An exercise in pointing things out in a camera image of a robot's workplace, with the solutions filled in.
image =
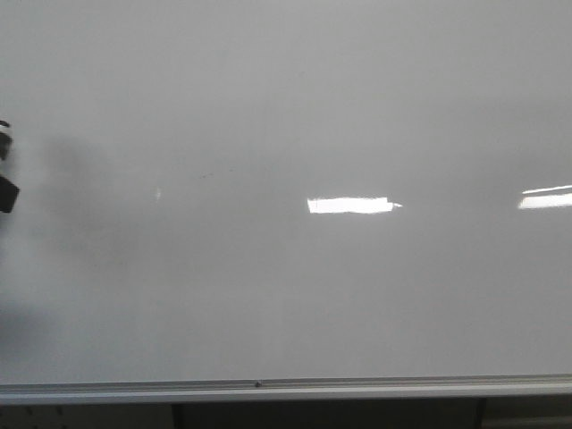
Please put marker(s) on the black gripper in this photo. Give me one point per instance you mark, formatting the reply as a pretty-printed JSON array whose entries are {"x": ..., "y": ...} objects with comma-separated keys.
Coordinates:
[{"x": 8, "y": 190}]

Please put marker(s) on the dark panel below whiteboard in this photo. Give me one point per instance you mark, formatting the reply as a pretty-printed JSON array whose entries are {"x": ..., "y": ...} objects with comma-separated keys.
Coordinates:
[{"x": 388, "y": 413}]

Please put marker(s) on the white whiteboard with aluminium frame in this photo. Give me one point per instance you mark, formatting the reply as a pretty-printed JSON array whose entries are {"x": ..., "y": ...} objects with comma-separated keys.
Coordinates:
[{"x": 285, "y": 200}]

